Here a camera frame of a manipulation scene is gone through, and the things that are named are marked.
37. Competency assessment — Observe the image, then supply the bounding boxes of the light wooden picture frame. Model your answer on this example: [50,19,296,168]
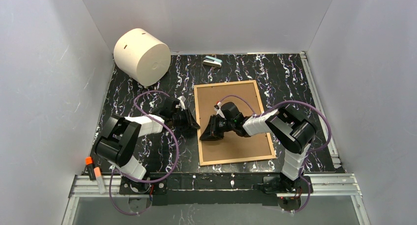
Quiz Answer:
[193,80,277,167]

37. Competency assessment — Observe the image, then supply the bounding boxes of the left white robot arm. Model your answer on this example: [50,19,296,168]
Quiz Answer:
[94,96,200,180]

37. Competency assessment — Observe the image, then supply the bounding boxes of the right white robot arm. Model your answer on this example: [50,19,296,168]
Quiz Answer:
[200,102,317,181]

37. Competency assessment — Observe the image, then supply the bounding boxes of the teal white stapler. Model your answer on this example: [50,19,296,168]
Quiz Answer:
[202,56,223,68]

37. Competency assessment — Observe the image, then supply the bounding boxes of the large white cylinder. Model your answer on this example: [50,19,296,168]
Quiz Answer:
[113,28,171,86]

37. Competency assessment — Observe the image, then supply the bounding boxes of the peach cap glue stick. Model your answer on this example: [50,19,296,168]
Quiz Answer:
[93,167,106,195]

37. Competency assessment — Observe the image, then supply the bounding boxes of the orange cap black marker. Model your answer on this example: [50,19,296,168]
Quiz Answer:
[85,157,96,180]

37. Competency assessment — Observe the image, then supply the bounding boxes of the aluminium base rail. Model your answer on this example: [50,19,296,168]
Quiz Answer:
[63,172,370,225]

